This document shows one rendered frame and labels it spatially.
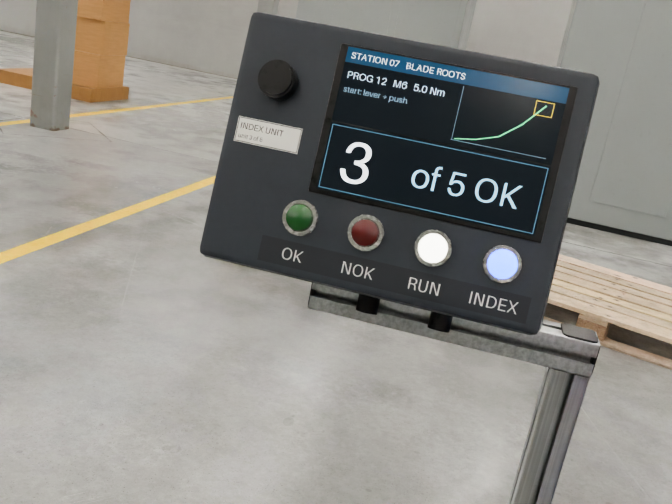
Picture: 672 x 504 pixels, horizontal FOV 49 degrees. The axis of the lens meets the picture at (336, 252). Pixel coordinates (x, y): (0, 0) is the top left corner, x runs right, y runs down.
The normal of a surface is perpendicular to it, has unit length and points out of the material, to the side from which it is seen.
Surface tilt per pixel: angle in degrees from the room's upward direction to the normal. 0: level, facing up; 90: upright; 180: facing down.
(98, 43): 90
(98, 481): 0
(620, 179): 90
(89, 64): 90
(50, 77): 90
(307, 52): 75
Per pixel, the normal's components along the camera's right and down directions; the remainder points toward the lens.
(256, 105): -0.16, 0.00
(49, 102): -0.25, 0.24
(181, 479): 0.18, -0.94
